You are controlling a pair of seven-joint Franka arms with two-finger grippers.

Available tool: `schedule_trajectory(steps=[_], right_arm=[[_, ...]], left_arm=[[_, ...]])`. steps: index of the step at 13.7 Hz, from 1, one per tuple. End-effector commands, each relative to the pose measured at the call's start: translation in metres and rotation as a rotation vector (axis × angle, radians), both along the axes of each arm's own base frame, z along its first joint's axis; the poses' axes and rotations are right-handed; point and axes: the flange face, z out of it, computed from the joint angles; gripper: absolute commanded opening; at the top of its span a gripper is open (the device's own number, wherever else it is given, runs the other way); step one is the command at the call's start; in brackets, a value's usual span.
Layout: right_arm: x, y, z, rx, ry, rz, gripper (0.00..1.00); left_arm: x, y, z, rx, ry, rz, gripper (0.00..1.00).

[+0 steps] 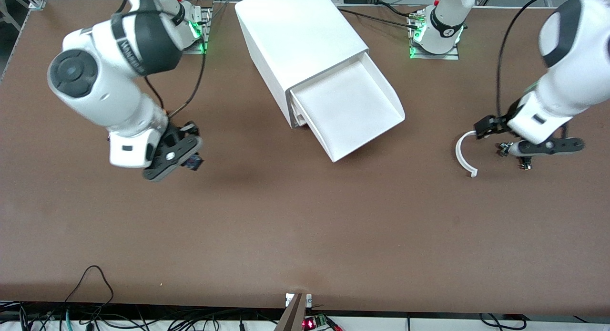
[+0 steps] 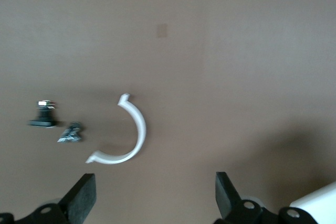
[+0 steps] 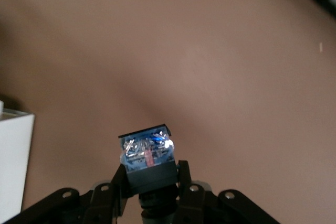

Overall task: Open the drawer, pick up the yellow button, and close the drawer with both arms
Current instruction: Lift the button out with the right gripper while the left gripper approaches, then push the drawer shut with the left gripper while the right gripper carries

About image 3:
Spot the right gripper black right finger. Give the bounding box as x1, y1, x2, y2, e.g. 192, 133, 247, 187
176, 159, 281, 224

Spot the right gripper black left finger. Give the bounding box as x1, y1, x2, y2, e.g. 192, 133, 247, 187
2, 163, 137, 224

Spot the blue transparent button block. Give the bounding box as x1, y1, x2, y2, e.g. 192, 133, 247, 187
118, 123, 180, 196

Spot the white drawer cabinet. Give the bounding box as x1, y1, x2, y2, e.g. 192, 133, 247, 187
0, 100, 36, 210

